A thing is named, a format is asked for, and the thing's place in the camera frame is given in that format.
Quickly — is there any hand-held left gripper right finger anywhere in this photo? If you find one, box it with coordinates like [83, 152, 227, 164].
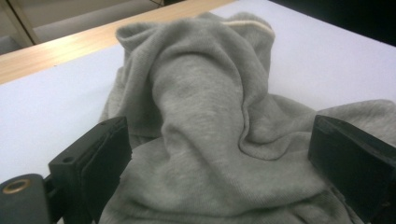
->
[307, 114, 396, 224]

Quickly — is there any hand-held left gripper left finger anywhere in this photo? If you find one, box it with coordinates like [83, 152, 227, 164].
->
[48, 116, 134, 224]

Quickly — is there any grey cloth garment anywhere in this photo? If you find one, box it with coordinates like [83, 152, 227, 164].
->
[98, 11, 396, 224]

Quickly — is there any black curtain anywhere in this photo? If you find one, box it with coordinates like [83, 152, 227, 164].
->
[270, 0, 396, 48]

